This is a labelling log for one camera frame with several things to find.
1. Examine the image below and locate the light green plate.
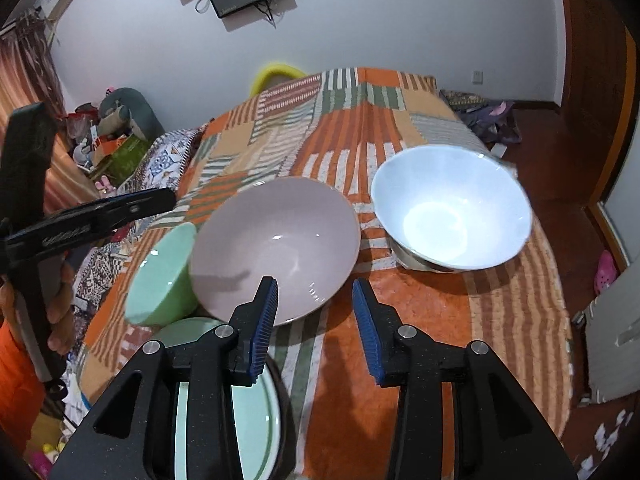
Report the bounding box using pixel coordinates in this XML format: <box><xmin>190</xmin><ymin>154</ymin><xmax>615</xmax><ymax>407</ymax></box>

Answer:
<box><xmin>154</xmin><ymin>318</ymin><xmax>281</xmax><ymax>480</ymax></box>

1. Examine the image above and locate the light green bowl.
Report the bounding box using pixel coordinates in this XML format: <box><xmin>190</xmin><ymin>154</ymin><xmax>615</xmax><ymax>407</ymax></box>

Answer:
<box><xmin>125</xmin><ymin>222</ymin><xmax>198</xmax><ymax>327</ymax></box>

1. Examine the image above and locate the pink bowl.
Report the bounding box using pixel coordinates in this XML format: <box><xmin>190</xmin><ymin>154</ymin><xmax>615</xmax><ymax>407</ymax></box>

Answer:
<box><xmin>189</xmin><ymin>177</ymin><xmax>361</xmax><ymax>326</ymax></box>

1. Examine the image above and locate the white bowl with brown dots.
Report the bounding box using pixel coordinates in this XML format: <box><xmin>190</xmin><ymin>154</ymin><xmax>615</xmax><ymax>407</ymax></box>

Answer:
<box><xmin>370</xmin><ymin>144</ymin><xmax>533</xmax><ymax>271</ymax></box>

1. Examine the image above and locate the person left hand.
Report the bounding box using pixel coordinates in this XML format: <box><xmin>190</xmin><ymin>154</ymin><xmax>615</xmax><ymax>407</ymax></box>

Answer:
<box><xmin>0</xmin><ymin>261</ymin><xmax>76</xmax><ymax>356</ymax></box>

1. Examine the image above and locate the pink bunny toy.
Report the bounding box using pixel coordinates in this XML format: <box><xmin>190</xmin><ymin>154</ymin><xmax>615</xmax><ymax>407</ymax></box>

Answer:
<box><xmin>94</xmin><ymin>174</ymin><xmax>115</xmax><ymax>196</ymax></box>

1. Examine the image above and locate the green storage box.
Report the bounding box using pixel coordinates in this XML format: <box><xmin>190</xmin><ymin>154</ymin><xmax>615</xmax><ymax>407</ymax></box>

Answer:
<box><xmin>89</xmin><ymin>134</ymin><xmax>151</xmax><ymax>186</ymax></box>

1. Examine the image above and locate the dark purple plate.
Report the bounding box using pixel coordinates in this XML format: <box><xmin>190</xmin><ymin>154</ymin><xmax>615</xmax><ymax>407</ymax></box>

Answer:
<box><xmin>266</xmin><ymin>356</ymin><xmax>296</xmax><ymax>480</ymax></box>

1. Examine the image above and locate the white small appliance with stickers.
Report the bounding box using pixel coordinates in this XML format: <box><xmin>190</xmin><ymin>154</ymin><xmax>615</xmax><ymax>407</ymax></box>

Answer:
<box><xmin>573</xmin><ymin>261</ymin><xmax>639</xmax><ymax>405</ymax></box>

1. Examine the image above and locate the checkered patterned quilt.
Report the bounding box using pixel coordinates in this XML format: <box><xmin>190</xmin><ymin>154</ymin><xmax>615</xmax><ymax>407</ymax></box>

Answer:
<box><xmin>64</xmin><ymin>127</ymin><xmax>206</xmax><ymax>321</ymax></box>

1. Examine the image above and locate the grey plush toy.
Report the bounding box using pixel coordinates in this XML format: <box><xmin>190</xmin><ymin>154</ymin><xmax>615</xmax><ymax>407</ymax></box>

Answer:
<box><xmin>96</xmin><ymin>88</ymin><xmax>165</xmax><ymax>142</ymax></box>

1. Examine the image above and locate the orange striped curtain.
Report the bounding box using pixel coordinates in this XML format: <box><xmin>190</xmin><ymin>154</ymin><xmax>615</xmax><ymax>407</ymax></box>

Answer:
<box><xmin>1</xmin><ymin>12</ymin><xmax>99</xmax><ymax>219</ymax></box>

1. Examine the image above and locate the orange striped patchwork blanket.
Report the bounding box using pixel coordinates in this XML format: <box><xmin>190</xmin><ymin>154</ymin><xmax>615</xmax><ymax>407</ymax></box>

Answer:
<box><xmin>76</xmin><ymin>68</ymin><xmax>572</xmax><ymax>479</ymax></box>

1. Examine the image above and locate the brown wooden door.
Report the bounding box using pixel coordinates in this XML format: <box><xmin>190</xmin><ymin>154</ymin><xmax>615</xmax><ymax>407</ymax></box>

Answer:
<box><xmin>561</xmin><ymin>0</ymin><xmax>638</xmax><ymax>205</ymax></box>

